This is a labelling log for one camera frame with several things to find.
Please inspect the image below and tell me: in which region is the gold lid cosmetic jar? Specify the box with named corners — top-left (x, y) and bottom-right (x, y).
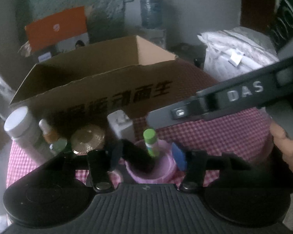
top-left (70, 125), bottom-right (105, 155)

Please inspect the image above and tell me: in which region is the pink plastic bowl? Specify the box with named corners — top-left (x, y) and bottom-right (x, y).
top-left (125, 139), bottom-right (177, 184)

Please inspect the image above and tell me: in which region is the black rectangular case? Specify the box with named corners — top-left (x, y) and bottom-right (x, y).
top-left (120, 139), bottom-right (155, 173)

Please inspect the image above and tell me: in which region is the white power adapter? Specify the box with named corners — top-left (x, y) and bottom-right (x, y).
top-left (107, 110), bottom-right (135, 143)

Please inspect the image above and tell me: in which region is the green glue stick tube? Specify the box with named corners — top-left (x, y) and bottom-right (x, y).
top-left (143, 128), bottom-right (159, 157)

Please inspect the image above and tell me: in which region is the right hand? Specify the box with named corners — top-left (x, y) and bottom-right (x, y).
top-left (270, 121), bottom-right (293, 172)

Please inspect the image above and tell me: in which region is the pink checkered tablecloth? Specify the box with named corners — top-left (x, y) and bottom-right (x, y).
top-left (5, 60), bottom-right (274, 227)

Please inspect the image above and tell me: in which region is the green dropper bottle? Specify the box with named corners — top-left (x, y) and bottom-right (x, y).
top-left (38, 119), bottom-right (68, 155)

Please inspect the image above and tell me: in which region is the white quilted mattress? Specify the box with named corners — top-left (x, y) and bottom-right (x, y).
top-left (197, 27), bottom-right (279, 81)

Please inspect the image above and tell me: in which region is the white cap supplement bottle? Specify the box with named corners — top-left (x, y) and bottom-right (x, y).
top-left (4, 106), bottom-right (54, 165)

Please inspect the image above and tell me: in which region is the large brown cardboard box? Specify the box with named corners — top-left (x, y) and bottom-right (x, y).
top-left (11, 36), bottom-right (178, 133)

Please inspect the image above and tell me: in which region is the orange product box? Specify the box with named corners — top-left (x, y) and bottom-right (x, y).
top-left (25, 6), bottom-right (87, 52)

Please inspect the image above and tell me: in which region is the teal patterned wall cloth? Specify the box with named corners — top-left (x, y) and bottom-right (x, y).
top-left (16, 0), bottom-right (134, 43)

